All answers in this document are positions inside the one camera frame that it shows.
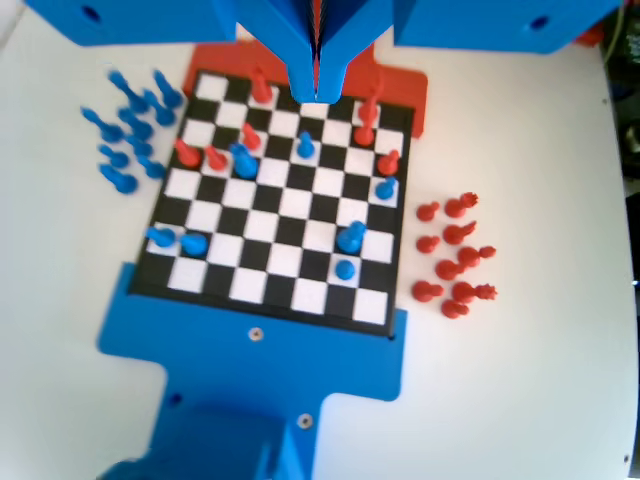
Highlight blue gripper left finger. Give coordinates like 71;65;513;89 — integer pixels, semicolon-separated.
22;0;318;104

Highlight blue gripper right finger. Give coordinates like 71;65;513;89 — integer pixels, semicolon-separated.
319;0;624;104

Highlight blue tall piece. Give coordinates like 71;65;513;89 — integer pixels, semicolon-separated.
335;219;369;255

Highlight red chess rook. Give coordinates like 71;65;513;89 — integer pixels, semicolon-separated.
249;67;274;106
444;192;480;219

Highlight red tall piece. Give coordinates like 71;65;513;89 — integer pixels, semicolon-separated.
357;74;384;126

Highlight blue chess rook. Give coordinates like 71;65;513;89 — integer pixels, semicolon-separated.
229;142;260;180
117;107;154;139

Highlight blue chess bishop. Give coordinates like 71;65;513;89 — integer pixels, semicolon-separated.
79;105;124;141
142;88;176;126

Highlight blue chess queen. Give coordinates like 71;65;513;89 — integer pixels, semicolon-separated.
107;69;139;104

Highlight black and white chessboard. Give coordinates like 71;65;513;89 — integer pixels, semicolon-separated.
127;69;416;336

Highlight dark side desk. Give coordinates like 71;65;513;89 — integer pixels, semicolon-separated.
602;0;640;289

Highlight blue arm base plate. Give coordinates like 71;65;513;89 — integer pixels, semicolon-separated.
95;259;409;480

